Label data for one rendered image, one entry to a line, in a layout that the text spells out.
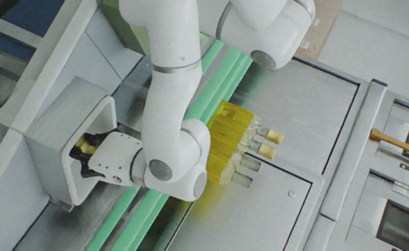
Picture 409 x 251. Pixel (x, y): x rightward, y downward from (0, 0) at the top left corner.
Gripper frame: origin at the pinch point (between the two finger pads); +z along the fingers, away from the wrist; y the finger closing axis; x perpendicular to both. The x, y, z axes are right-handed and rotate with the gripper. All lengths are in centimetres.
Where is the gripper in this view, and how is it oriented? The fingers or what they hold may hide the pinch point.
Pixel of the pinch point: (81, 146)
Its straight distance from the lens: 111.7
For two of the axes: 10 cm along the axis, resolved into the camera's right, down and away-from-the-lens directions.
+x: -1.4, -6.7, -7.2
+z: -8.8, -2.4, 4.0
